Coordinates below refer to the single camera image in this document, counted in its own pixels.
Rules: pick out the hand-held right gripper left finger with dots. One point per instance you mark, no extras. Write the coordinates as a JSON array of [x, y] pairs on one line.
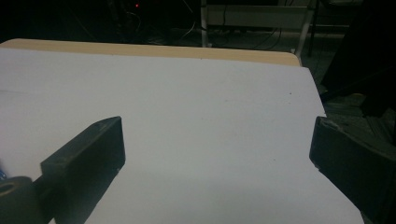
[[90, 158]]

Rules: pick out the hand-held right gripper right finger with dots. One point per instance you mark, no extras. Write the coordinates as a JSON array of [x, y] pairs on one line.
[[351, 161]]

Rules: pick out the white paper sheet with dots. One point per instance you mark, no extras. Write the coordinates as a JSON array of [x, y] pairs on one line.
[[193, 118]]

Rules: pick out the dark device with red light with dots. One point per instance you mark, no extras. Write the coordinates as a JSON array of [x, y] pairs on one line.
[[132, 9]]

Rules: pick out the white metal-framed desk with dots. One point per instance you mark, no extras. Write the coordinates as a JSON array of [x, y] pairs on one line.
[[255, 17]]

